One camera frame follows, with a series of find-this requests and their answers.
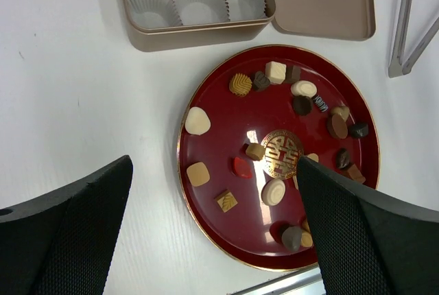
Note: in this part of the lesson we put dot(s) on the gold tin lid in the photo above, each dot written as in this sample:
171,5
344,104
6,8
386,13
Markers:
336,19

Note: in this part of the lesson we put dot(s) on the gold leaf square chocolate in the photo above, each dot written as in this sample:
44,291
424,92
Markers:
226,201

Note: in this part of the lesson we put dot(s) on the white rounded triangle chocolate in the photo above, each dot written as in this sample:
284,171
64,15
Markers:
197,121

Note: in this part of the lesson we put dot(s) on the dark oval chocolate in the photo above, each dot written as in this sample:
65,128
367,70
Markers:
342,158

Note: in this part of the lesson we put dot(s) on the red round tray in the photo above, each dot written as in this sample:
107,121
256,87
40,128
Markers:
250,231

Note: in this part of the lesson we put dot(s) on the aluminium frame post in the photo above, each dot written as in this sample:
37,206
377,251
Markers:
397,67

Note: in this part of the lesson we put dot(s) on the brown oval chocolate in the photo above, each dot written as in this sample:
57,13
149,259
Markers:
337,127

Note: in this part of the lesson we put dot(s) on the tan round chocolate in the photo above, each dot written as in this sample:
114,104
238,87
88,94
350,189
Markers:
306,238

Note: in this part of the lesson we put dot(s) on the dark crown chocolate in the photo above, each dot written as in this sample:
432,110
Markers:
260,81

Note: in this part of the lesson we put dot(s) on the tan rounded square chocolate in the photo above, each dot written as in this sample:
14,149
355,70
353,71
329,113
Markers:
198,174

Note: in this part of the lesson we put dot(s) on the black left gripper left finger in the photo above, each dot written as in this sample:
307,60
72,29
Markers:
62,242

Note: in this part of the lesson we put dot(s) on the caramel cylinder chocolate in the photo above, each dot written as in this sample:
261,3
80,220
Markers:
255,151

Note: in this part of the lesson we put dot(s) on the black wrapped chocolate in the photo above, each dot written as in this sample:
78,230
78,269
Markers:
320,103

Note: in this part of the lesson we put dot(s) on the brown square chocolate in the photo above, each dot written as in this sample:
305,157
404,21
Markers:
292,74

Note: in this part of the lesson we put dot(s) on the beige heart chocolate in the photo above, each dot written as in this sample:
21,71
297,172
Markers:
342,111

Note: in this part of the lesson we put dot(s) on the dark round fluted chocolate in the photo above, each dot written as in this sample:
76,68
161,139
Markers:
302,105

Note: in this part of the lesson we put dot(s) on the gold ribbed round chocolate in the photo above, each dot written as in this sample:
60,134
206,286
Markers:
240,85

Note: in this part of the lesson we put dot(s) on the red oval chocolate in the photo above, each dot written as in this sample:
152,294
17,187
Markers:
241,168

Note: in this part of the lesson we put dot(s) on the gold tin box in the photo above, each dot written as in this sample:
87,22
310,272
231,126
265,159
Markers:
158,25

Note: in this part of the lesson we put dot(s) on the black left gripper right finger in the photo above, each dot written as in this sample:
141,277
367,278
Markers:
367,242

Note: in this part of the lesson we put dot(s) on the white swirl oval chocolate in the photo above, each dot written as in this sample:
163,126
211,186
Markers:
273,192

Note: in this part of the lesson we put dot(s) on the white square chocolate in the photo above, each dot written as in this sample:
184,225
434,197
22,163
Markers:
275,72

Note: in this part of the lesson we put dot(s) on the brown rectangular chocolate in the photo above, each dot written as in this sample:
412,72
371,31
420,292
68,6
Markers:
353,172

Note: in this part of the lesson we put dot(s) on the grey brown round chocolate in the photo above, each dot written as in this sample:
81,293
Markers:
291,238

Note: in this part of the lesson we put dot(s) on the white rectangular chocolate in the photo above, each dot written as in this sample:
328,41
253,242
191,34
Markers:
295,180

